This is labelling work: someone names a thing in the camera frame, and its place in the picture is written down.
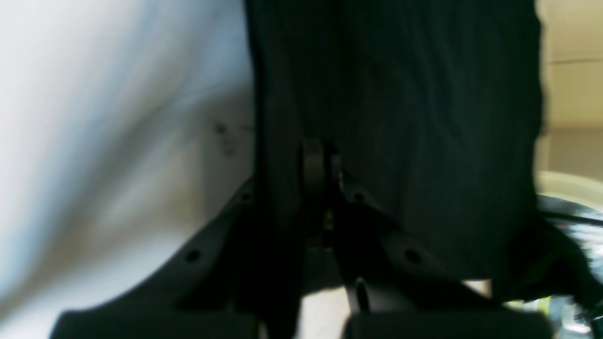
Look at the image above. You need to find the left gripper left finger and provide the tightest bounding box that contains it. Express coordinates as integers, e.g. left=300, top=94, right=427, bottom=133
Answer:
left=51, top=179, right=258, bottom=339

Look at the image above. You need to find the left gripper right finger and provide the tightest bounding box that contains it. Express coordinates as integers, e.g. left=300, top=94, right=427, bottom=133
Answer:
left=301, top=139, right=553, bottom=339

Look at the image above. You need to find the black T-shirt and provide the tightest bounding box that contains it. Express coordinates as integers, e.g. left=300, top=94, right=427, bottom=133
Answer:
left=245, top=0, right=602, bottom=339

